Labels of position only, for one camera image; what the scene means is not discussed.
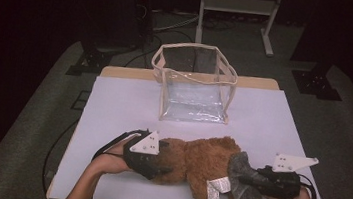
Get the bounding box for person's left hand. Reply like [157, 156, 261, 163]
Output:
[90, 134, 138, 178]

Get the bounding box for white floor cables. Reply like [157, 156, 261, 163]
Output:
[151, 7, 200, 37]

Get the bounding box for thin black cable beside table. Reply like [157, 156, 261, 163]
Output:
[39, 114, 80, 199]

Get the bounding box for right hand-held gripper black cable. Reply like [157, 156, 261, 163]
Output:
[297, 173, 322, 199]

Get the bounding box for clear plastic bag beige trim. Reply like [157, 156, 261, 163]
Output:
[144, 38, 243, 130]

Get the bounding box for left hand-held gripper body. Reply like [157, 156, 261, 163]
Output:
[119, 127, 169, 182]

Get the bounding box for black stand base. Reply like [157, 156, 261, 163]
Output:
[289, 58, 347, 102]
[65, 31, 139, 83]

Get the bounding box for black floor cable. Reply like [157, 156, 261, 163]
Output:
[124, 23, 200, 75]

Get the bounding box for wooden table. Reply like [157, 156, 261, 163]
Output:
[45, 54, 345, 199]

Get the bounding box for black floor outlet plate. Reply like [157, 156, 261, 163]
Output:
[71, 89, 92, 113]

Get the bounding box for white metal stand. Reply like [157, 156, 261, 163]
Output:
[193, 0, 284, 59]

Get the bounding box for black equipment tower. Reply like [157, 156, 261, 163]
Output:
[126, 0, 159, 49]

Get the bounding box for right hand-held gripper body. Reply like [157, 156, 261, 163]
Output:
[253, 150, 320, 199]

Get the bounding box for brown teddy bear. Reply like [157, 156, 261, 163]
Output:
[149, 128, 251, 199]

